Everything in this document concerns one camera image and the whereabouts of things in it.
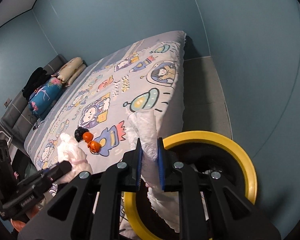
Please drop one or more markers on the black crumpled trash ball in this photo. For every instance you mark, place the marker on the black crumpled trash ball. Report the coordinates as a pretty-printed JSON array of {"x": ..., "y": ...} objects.
[{"x": 78, "y": 134}]

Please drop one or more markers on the white crumpled paper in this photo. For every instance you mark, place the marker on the white crumpled paper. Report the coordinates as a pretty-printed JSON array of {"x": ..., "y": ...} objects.
[{"x": 69, "y": 150}]

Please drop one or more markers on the grey padded headboard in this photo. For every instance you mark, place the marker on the grey padded headboard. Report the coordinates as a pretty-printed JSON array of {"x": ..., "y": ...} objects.
[{"x": 18, "y": 119}]

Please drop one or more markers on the blue floral folded quilt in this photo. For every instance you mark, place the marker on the blue floral folded quilt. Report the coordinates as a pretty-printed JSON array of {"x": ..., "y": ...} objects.
[{"x": 44, "y": 98}]

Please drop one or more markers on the person's left hand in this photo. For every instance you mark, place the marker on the person's left hand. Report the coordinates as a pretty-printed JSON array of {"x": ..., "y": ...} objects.
[{"x": 18, "y": 224}]

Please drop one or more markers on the cartoon space print bed sheet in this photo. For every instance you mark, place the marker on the cartoon space print bed sheet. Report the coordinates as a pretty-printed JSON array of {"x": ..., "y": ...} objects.
[{"x": 147, "y": 75}]

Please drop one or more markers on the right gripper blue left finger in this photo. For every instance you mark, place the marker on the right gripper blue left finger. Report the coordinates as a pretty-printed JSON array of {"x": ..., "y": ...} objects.
[{"x": 139, "y": 162}]

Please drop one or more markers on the beige folded blanket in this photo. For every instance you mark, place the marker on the beige folded blanket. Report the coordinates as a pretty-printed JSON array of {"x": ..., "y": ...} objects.
[{"x": 70, "y": 71}]

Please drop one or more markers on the black clothing pile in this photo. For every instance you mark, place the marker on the black clothing pile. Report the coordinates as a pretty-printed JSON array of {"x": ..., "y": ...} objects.
[{"x": 38, "y": 78}]

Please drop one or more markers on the orange trash piece upper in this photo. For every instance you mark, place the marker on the orange trash piece upper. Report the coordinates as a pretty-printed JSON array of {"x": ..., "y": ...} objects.
[{"x": 87, "y": 137}]

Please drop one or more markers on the white tissue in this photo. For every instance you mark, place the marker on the white tissue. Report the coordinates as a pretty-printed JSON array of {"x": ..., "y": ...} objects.
[{"x": 165, "y": 204}]

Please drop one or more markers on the orange trash piece lower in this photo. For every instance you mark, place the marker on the orange trash piece lower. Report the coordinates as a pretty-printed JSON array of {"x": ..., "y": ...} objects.
[{"x": 94, "y": 147}]

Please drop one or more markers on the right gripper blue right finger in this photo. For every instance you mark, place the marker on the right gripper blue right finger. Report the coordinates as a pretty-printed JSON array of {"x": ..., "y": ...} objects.
[{"x": 161, "y": 162}]

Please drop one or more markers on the orange trash piece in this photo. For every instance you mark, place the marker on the orange trash piece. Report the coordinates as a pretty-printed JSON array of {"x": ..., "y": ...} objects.
[
  {"x": 87, "y": 137},
  {"x": 94, "y": 147}
]

